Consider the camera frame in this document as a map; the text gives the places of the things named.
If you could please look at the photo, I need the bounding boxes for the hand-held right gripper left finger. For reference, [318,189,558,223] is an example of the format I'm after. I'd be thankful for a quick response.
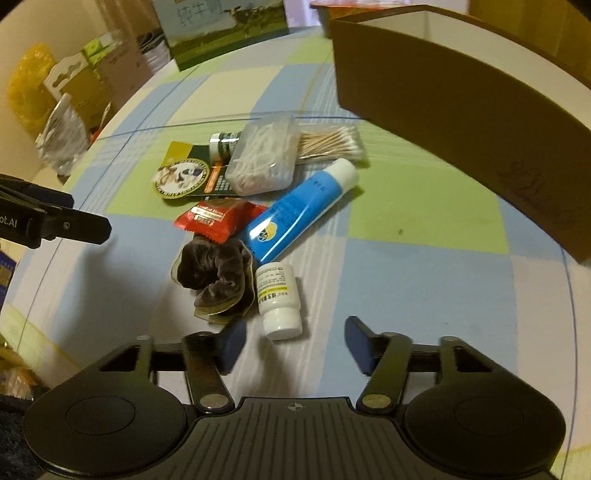
[99,318,247,414]

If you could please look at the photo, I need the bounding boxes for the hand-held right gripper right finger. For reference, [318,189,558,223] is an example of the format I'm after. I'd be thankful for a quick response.
[345,316,495,414]

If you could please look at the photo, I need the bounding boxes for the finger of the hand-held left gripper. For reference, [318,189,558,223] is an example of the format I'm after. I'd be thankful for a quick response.
[44,209,112,244]
[0,175,75,210]

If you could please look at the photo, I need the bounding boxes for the white pill bottle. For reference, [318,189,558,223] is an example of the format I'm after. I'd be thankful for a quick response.
[255,262,303,341]

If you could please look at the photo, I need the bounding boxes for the brown velvet scrunchie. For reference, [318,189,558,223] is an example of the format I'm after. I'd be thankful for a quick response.
[178,237,252,309]
[171,242,257,326]

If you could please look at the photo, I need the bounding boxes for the red snack packet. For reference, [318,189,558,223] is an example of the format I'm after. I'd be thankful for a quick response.
[174,199,269,244]

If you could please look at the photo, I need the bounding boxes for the blue and white tube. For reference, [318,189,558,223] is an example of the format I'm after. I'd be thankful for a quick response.
[238,158,360,263]

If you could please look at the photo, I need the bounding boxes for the clear bag white floss picks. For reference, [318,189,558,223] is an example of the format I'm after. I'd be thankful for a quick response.
[224,115,300,195]

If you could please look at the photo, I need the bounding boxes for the brown cardboard box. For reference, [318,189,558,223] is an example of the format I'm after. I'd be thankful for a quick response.
[327,4,591,264]

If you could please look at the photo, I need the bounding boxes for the desktop with plaid tablecloth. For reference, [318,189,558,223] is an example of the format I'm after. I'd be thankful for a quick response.
[0,18,591,467]

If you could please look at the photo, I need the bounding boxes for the blue box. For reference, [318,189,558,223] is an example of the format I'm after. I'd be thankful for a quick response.
[0,251,19,315]

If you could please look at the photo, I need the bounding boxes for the silver foil bag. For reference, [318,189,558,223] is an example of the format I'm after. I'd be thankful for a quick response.
[36,92,90,176]

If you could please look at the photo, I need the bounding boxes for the green blister card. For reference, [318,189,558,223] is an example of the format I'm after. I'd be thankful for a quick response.
[152,141,238,200]

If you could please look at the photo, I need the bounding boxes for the yellow plastic bag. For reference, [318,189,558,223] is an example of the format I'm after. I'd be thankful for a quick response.
[7,44,58,139]

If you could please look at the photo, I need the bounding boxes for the white and green hanger box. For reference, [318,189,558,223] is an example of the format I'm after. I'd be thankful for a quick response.
[44,51,112,130]

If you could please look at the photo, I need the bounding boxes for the orange lip balm stick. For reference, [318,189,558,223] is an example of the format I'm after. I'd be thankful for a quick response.
[203,162,225,195]

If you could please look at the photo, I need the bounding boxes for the plain cardboard carton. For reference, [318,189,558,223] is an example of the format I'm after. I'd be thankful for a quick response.
[83,30,153,112]

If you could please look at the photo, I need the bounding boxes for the small green jar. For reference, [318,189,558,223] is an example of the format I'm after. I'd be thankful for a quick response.
[209,130,244,162]

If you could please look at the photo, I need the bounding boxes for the bag of wooden cotton swabs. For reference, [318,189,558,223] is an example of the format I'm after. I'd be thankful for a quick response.
[295,124,370,164]

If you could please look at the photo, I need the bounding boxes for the dark cloth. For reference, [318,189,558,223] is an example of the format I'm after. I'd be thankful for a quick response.
[0,392,47,480]

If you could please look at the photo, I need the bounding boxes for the green milk carton box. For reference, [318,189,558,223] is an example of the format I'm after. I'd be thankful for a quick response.
[152,0,291,71]

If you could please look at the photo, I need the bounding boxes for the tall cardboard carton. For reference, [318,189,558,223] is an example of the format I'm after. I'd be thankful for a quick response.
[468,0,591,84]

